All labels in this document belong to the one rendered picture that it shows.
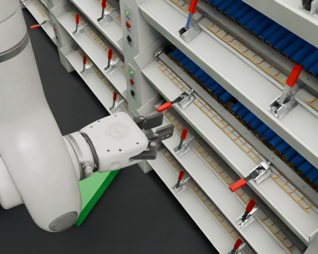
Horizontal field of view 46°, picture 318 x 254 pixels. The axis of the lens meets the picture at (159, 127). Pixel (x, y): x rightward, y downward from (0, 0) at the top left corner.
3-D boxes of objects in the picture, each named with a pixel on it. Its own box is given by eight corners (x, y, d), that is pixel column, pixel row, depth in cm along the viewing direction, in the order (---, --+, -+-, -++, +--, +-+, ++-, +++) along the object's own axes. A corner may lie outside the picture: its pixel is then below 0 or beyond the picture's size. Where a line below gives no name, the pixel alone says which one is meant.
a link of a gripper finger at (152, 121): (135, 123, 72) (164, 113, 75) (127, 113, 74) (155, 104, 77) (134, 135, 75) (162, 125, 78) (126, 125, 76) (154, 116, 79)
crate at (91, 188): (78, 227, 124) (75, 214, 118) (30, 202, 130) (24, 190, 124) (125, 162, 142) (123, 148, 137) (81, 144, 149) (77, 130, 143)
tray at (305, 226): (309, 249, 73) (310, 237, 65) (146, 79, 108) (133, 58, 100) (387, 183, 74) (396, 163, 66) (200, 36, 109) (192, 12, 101)
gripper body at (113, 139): (95, 159, 62) (152, 137, 67) (69, 121, 68) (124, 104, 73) (95, 187, 67) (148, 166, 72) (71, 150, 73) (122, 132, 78)
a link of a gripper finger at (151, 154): (149, 165, 66) (162, 145, 70) (110, 149, 68) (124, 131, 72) (149, 170, 67) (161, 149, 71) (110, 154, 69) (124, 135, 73)
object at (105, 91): (135, 145, 141) (120, 127, 130) (69, 62, 176) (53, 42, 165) (177, 111, 142) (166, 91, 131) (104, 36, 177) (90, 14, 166)
